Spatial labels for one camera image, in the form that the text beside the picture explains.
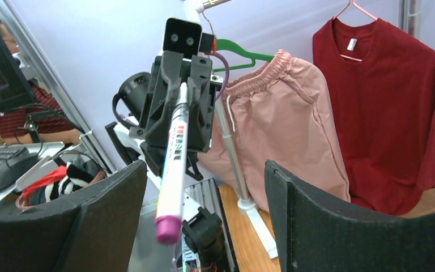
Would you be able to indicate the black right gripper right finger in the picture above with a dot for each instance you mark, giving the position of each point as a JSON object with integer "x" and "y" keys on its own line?
{"x": 316, "y": 231}

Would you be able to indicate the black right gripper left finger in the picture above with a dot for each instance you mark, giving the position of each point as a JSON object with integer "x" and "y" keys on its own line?
{"x": 92, "y": 229}

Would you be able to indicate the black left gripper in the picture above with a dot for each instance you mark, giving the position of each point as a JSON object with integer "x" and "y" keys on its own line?
{"x": 168, "y": 72}

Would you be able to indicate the white purple whiteboard marker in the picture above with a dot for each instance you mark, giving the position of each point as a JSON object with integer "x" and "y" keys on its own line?
{"x": 169, "y": 207}

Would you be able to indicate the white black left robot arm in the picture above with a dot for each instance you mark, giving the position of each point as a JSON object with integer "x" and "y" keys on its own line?
{"x": 174, "y": 107}

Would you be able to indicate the white rack base foot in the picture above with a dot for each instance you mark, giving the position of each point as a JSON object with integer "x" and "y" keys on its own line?
{"x": 249, "y": 208}

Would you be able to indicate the green clothes hanger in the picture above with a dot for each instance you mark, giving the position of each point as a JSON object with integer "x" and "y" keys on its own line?
{"x": 252, "y": 58}

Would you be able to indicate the striped red white cloth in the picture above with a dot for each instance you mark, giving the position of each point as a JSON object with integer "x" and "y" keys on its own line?
{"x": 62, "y": 181}

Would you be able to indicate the silver clothes rack pole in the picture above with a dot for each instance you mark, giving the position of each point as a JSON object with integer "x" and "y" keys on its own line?
{"x": 192, "y": 10}

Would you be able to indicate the pink shorts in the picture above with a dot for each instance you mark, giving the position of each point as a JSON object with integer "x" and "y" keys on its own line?
{"x": 282, "y": 112}

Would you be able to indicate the black computer mouse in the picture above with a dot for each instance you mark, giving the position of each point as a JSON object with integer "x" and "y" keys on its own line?
{"x": 15, "y": 167}

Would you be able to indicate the person in striped shirt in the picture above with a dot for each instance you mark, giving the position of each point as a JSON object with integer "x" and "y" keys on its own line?
{"x": 28, "y": 113}

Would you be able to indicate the red t-shirt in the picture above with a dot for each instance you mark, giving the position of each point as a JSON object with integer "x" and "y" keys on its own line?
{"x": 381, "y": 82}

